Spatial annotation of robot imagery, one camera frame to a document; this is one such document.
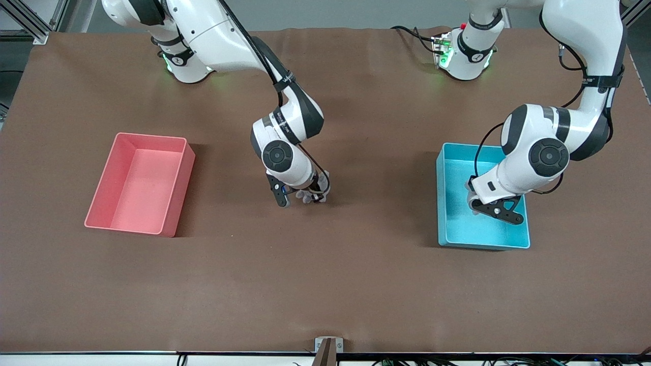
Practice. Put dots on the plain grey plush toy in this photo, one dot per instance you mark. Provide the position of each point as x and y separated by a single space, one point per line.
305 195

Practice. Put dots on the aluminium frame profile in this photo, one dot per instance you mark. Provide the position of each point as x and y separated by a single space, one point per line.
638 10
35 31

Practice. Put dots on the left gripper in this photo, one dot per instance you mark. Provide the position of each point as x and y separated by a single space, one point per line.
470 182

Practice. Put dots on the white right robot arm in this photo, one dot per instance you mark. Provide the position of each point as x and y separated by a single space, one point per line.
213 35

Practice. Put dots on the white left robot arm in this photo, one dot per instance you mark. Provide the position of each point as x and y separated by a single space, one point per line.
605 46

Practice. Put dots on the blue plastic box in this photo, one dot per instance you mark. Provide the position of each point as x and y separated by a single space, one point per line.
457 229

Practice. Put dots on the pink plastic box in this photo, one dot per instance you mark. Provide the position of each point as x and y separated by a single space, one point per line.
142 193

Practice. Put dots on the brown table cover mat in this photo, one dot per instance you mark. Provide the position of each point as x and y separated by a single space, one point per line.
325 284

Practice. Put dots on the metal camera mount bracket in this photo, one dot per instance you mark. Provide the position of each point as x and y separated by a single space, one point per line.
339 346

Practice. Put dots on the grey plush toy white face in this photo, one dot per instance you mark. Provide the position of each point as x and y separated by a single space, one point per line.
469 192

